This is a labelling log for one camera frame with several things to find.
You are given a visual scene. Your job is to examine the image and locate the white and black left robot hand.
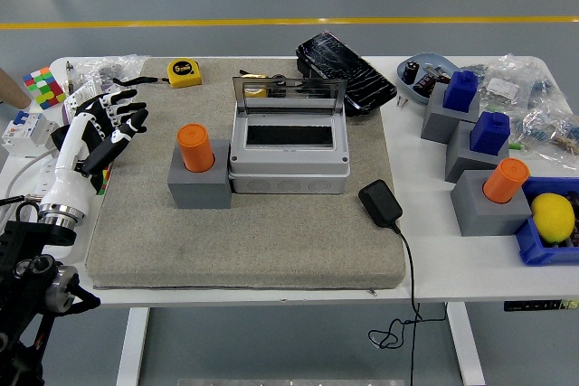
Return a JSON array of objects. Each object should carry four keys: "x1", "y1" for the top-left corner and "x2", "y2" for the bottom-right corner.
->
[{"x1": 39, "y1": 87, "x2": 150, "y2": 218}]

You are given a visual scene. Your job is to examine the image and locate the orange cylinder battery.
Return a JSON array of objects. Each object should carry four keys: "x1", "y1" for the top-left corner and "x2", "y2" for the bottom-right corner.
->
[
  {"x1": 176, "y1": 124, "x2": 215, "y2": 174},
  {"x1": 482, "y1": 157, "x2": 531, "y2": 203}
]

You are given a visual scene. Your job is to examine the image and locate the transparent hinged box lid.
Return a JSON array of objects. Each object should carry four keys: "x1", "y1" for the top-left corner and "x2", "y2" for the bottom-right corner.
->
[{"x1": 232, "y1": 76, "x2": 348, "y2": 117}]

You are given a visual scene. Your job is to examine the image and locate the blue block battery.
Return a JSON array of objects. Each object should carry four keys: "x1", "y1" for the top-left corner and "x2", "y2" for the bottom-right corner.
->
[
  {"x1": 469, "y1": 110, "x2": 511, "y2": 155},
  {"x1": 442, "y1": 70, "x2": 479, "y2": 112}
]

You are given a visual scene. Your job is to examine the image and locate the white power strip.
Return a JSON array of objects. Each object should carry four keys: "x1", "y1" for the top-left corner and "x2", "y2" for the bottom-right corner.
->
[{"x1": 33, "y1": 155, "x2": 64, "y2": 201}]

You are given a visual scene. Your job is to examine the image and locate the colourful puzzle cube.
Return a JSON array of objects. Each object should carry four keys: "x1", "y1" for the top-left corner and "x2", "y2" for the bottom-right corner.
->
[
  {"x1": 92, "y1": 167, "x2": 112, "y2": 195},
  {"x1": 22, "y1": 66, "x2": 67, "y2": 110}
]

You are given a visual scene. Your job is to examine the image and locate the white circuit breaker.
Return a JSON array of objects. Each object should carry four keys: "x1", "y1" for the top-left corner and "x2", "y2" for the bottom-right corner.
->
[{"x1": 1, "y1": 109, "x2": 60, "y2": 159}]

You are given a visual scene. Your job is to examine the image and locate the white printed carton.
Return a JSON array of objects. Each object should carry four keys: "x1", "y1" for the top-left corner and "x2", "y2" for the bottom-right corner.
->
[{"x1": 62, "y1": 78, "x2": 132, "y2": 120}]

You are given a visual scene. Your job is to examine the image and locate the clear bag of parts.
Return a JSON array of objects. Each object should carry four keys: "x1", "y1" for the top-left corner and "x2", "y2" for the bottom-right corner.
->
[
  {"x1": 67, "y1": 54, "x2": 148, "y2": 98},
  {"x1": 460, "y1": 53, "x2": 555, "y2": 109},
  {"x1": 510, "y1": 96, "x2": 579, "y2": 168}
]

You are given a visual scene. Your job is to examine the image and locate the grey block holder round hole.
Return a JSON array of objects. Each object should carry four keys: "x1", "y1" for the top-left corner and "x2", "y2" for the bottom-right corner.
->
[
  {"x1": 450, "y1": 169, "x2": 534, "y2": 237},
  {"x1": 166, "y1": 138, "x2": 233, "y2": 210}
]

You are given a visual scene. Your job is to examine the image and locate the yellow square tape measure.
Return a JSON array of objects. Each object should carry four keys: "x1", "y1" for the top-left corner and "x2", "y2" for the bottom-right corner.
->
[{"x1": 166, "y1": 58, "x2": 204, "y2": 89}]

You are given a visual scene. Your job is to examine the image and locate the white table leg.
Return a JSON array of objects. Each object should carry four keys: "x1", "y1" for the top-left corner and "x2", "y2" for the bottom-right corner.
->
[
  {"x1": 116, "y1": 307, "x2": 150, "y2": 386},
  {"x1": 447, "y1": 303, "x2": 486, "y2": 386}
]

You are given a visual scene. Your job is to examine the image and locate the yellow round tape measure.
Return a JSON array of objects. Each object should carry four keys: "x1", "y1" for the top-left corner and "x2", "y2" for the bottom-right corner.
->
[{"x1": 238, "y1": 69, "x2": 272, "y2": 99}]

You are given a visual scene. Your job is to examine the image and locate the grey-brown mat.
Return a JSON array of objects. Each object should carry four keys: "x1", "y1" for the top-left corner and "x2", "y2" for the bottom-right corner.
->
[{"x1": 84, "y1": 56, "x2": 406, "y2": 291}]

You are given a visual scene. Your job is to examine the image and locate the black power adapter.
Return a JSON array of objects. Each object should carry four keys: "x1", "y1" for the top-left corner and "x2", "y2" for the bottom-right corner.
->
[{"x1": 357, "y1": 179, "x2": 403, "y2": 229}]

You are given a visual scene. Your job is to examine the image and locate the dark red capacitor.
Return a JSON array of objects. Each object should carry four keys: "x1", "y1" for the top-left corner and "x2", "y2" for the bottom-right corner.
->
[{"x1": 412, "y1": 72, "x2": 438, "y2": 94}]

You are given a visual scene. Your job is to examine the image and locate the silver metal part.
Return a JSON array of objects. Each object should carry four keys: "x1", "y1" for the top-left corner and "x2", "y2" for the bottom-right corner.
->
[{"x1": 423, "y1": 64, "x2": 449, "y2": 84}]

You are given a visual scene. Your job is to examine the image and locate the blue-grey oval tray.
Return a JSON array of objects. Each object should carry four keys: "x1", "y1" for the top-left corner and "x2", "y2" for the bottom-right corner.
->
[{"x1": 396, "y1": 52, "x2": 458, "y2": 106}]

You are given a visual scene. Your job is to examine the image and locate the blue plastic bin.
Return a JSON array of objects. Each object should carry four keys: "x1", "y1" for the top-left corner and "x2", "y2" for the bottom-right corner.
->
[{"x1": 514, "y1": 176, "x2": 579, "y2": 266}]

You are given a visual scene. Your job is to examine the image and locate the black table control panel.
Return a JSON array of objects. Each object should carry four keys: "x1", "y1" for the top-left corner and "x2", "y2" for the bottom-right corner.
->
[{"x1": 504, "y1": 299, "x2": 579, "y2": 313}]

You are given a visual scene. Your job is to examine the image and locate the yellow lemon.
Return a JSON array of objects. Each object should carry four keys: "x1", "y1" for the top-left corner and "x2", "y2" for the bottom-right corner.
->
[{"x1": 530, "y1": 193, "x2": 576, "y2": 244}]

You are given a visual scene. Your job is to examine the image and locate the black tape measure strap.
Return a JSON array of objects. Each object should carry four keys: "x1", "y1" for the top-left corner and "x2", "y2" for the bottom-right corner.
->
[{"x1": 112, "y1": 76, "x2": 171, "y2": 88}]

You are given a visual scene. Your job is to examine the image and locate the grey plastic enclosure box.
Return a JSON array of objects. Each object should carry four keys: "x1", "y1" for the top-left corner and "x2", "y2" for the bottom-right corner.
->
[{"x1": 228, "y1": 108, "x2": 352, "y2": 195}]

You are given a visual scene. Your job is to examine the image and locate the black adapter cord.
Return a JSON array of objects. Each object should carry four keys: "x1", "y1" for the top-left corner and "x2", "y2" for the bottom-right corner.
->
[{"x1": 368, "y1": 218, "x2": 447, "y2": 386}]

